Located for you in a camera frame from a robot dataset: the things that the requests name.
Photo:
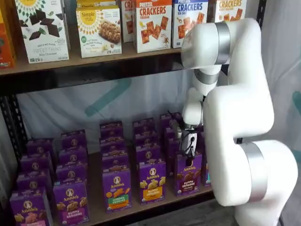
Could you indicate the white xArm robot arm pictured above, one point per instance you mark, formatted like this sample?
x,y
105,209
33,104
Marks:
x,y
240,106

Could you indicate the white side curtain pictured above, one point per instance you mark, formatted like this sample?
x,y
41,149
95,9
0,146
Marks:
x,y
284,58

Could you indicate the purple Annie's box teal patch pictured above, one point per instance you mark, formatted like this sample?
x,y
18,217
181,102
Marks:
x,y
208,176

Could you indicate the yellow Simple Mills box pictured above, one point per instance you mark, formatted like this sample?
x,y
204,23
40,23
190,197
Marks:
x,y
96,2

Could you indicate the white backdrop sheet teal print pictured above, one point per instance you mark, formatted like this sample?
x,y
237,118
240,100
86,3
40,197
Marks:
x,y
58,106

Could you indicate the white Sweet Thins chocolate box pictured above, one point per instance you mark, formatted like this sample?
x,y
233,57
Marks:
x,y
42,30

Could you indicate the brown particleboard shelf board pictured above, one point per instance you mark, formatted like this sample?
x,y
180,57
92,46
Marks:
x,y
94,61
94,188

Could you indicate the purple Annie's Bunny Grahams box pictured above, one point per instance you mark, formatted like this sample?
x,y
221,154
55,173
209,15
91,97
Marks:
x,y
70,202

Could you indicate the Simple Mills almond bars box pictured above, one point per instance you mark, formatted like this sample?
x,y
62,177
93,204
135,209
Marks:
x,y
98,30

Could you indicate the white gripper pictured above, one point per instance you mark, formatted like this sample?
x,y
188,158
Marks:
x,y
188,146

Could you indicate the purple Annie's box pink patch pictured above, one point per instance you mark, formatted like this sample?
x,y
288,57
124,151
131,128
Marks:
x,y
29,209

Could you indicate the orange cheddar pretzel crackers box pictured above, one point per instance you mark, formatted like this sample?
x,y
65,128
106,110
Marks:
x,y
152,28

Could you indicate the yellow honey mustard crackers box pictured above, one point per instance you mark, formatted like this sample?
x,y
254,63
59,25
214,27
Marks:
x,y
230,10

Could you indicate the purple Annie's Hidden Veggies box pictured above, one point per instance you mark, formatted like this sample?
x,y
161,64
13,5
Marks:
x,y
116,190

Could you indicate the white orange crackers box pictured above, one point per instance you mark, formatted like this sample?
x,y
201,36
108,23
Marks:
x,y
127,23

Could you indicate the blue sea salt crackers box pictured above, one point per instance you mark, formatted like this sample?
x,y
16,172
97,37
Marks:
x,y
185,14

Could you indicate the black metal shelf rack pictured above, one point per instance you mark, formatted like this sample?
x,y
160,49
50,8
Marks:
x,y
70,80

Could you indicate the orange snack box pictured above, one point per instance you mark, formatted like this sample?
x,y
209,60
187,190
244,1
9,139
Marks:
x,y
5,35

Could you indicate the purple Annie's box brown patch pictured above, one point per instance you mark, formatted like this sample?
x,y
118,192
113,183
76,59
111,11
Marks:
x,y
188,179

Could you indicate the purple Annie's snack box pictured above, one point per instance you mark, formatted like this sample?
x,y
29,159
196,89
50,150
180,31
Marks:
x,y
40,147
74,139
115,162
113,146
111,129
170,133
172,153
71,173
168,120
146,139
73,155
33,180
201,146
148,154
143,126
36,162

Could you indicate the purple Annie's box yellow patch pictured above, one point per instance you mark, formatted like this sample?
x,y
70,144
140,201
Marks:
x,y
152,183

